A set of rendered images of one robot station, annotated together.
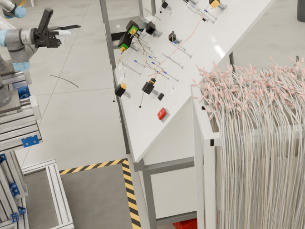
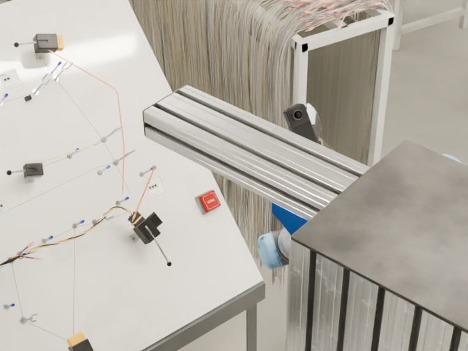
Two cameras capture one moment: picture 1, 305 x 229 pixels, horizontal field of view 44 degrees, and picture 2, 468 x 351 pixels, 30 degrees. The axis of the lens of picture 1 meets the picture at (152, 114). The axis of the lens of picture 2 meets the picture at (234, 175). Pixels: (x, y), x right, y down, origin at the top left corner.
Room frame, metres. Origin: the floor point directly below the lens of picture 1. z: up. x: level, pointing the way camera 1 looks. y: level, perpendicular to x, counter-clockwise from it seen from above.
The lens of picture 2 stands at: (2.55, 1.67, 2.69)
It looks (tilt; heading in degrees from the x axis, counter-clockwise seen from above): 37 degrees down; 239
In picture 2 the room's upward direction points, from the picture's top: 1 degrees counter-clockwise
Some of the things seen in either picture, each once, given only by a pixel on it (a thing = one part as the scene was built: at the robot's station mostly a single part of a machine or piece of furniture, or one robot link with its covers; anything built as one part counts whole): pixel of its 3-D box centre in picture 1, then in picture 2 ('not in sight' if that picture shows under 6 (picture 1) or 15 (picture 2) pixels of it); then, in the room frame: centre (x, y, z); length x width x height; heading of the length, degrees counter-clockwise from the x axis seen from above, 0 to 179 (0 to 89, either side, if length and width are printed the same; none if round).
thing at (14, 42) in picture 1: (12, 38); not in sight; (1.64, 0.58, 1.56); 0.11 x 0.08 x 0.09; 82
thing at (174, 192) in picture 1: (175, 131); not in sight; (2.15, -0.15, 0.60); 1.17 x 0.58 x 0.40; 7
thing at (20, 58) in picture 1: (21, 57); not in sight; (1.65, 0.58, 1.46); 0.11 x 0.08 x 0.11; 172
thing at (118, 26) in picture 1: (127, 27); not in sight; (2.99, 0.12, 1.09); 0.35 x 0.33 x 0.07; 7
